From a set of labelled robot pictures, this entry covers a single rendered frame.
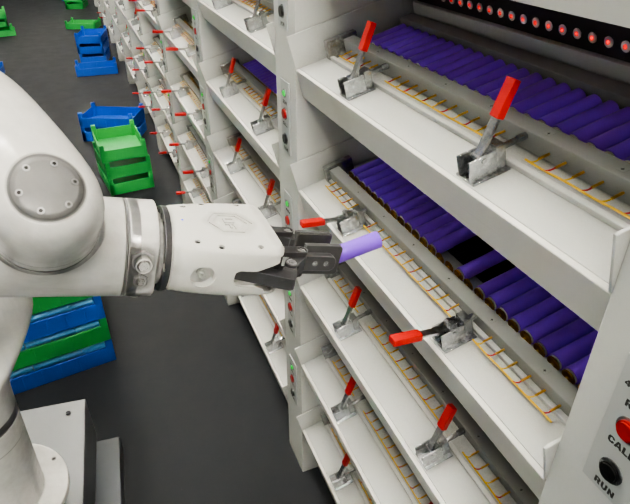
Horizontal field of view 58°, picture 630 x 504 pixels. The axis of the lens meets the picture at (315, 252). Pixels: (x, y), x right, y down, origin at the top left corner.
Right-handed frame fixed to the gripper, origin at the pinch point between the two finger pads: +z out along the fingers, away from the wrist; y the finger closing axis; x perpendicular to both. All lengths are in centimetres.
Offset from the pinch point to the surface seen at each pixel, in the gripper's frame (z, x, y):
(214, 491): 13, 87, 40
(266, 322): 33, 65, 75
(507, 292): 22.6, 1.9, -4.8
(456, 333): 15.8, 5.9, -6.6
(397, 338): 9.0, 6.8, -5.8
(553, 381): 18.7, 3.6, -17.2
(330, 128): 17.6, -2.3, 37.1
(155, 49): 21, 26, 230
